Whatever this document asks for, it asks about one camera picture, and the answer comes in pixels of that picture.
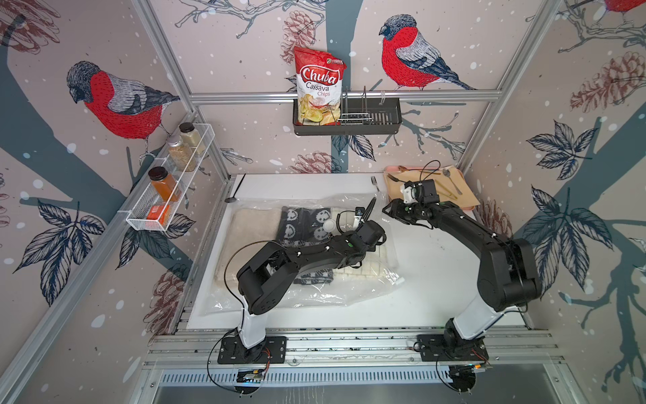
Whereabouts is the pale green spice jar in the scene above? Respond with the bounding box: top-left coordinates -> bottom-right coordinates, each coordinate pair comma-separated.
179,122 -> 206,155

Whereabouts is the red Chuba chips bag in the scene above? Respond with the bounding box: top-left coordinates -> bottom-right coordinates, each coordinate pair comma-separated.
294,47 -> 347,126

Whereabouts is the tan spice jar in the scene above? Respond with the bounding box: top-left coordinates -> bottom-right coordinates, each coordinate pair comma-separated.
167,135 -> 197,172

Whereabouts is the small orange box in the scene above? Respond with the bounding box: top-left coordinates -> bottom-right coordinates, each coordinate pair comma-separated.
146,204 -> 171,227

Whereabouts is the gold cutlery piece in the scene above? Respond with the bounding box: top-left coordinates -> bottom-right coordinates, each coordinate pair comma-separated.
435,180 -> 458,200

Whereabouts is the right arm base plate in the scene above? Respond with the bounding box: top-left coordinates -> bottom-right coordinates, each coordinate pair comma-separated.
413,334 -> 489,363

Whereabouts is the clear acrylic wall shelf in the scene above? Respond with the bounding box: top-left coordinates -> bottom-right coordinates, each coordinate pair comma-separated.
126,122 -> 215,232

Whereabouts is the black wall basket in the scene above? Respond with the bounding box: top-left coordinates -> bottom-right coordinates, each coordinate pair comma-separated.
292,90 -> 402,136

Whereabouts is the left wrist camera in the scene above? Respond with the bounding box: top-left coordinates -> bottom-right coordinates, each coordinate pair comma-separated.
353,206 -> 366,227

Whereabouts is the black white patterned scarf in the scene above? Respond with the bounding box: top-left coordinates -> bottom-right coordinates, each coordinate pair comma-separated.
276,206 -> 333,285

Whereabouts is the black spoon at edge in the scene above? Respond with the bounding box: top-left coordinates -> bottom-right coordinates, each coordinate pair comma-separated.
225,174 -> 247,204

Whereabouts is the silver fork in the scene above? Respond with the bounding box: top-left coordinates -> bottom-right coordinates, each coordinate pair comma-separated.
370,176 -> 381,193

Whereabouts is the silver spoon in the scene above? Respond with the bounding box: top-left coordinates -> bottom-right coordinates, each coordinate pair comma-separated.
442,168 -> 463,195

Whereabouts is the orange spice jar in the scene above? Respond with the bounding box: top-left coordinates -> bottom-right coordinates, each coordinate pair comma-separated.
148,166 -> 181,202

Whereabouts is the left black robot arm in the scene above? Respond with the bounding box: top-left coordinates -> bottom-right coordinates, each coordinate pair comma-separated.
237,220 -> 387,349

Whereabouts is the white vacuum bag valve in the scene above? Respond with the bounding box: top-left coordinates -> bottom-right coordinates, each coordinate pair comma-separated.
323,220 -> 336,233

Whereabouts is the clear plastic vacuum bag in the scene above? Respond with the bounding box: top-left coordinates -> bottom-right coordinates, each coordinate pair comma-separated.
200,192 -> 405,314

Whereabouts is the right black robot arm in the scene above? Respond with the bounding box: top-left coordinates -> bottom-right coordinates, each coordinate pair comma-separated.
382,199 -> 543,348

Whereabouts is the cream checked cloth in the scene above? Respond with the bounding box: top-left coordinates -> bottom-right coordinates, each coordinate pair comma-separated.
331,208 -> 399,282

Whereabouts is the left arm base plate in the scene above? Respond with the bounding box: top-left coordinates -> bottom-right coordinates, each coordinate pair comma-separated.
217,336 -> 288,365

